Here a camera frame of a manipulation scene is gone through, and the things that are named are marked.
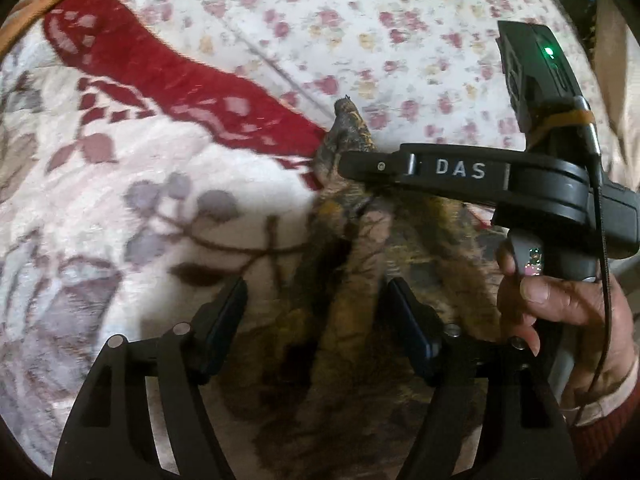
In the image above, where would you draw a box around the brown patterned garment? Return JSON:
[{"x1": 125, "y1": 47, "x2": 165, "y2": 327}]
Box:
[{"x1": 219, "y1": 98, "x2": 504, "y2": 479}]

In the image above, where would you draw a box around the person's right hand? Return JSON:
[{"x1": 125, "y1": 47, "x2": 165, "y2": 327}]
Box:
[{"x1": 496, "y1": 242, "x2": 638, "y2": 408}]

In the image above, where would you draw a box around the red sleeve cuff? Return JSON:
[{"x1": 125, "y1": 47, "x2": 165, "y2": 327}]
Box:
[{"x1": 561, "y1": 366, "x2": 639, "y2": 479}]

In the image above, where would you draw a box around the beige curtain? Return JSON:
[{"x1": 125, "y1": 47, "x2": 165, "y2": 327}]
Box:
[{"x1": 593, "y1": 0, "x2": 639, "y2": 191}]

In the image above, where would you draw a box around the white floral bed sheet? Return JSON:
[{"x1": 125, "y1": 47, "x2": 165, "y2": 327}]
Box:
[{"x1": 84, "y1": 0, "x2": 626, "y2": 191}]

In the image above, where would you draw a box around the red floral plush blanket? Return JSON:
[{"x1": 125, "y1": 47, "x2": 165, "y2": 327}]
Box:
[{"x1": 1, "y1": 0, "x2": 324, "y2": 474}]

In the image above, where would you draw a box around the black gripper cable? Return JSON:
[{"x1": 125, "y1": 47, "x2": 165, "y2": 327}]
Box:
[{"x1": 572, "y1": 94, "x2": 614, "y2": 426}]

